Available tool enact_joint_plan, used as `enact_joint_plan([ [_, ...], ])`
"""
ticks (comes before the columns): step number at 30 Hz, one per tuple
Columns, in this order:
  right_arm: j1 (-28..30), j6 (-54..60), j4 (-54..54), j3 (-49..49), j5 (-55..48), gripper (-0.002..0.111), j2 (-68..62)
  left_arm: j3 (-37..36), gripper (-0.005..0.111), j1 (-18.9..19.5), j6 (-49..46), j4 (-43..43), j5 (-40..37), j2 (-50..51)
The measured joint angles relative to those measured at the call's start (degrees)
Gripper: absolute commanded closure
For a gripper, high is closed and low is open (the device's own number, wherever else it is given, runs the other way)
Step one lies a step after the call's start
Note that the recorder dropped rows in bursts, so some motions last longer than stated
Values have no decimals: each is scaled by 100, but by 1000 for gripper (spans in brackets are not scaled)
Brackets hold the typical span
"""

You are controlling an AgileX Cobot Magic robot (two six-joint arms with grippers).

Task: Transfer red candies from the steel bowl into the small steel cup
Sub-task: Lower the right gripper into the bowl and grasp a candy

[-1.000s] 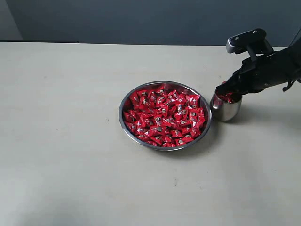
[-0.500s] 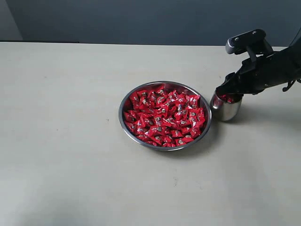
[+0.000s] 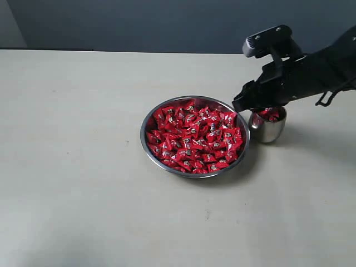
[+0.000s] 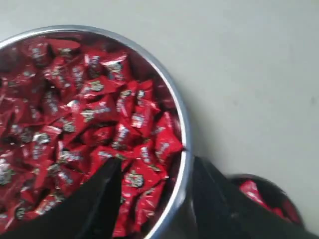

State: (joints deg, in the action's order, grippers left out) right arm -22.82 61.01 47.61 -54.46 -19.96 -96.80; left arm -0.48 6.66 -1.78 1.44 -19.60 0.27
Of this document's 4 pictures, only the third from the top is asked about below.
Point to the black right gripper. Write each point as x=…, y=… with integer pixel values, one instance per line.
x=326, y=72

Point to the red candy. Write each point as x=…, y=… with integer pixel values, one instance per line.
x=270, y=114

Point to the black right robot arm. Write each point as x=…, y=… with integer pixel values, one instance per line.
x=274, y=69

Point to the steel cup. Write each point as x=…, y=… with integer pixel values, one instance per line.
x=264, y=131

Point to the pile of red candies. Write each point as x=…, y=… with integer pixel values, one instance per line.
x=194, y=139

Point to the steel bowl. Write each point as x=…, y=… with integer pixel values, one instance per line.
x=194, y=169

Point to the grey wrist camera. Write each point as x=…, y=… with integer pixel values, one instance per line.
x=276, y=41

